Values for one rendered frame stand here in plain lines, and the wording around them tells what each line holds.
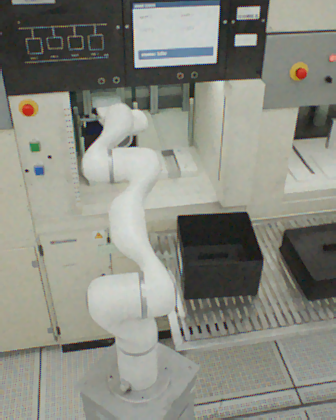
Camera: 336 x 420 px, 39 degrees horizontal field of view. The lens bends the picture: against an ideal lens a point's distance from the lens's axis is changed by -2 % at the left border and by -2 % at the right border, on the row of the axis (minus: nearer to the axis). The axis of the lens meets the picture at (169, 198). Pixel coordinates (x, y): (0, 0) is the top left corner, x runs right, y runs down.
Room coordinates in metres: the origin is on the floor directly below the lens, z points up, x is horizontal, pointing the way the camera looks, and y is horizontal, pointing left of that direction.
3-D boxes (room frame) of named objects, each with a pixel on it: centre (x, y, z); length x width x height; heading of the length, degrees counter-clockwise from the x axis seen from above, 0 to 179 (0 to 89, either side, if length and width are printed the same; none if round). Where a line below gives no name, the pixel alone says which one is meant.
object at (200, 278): (1.31, -0.18, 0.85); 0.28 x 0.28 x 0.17; 5
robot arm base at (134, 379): (0.85, 0.09, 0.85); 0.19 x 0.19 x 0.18
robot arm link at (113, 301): (0.85, 0.12, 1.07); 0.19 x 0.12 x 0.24; 98
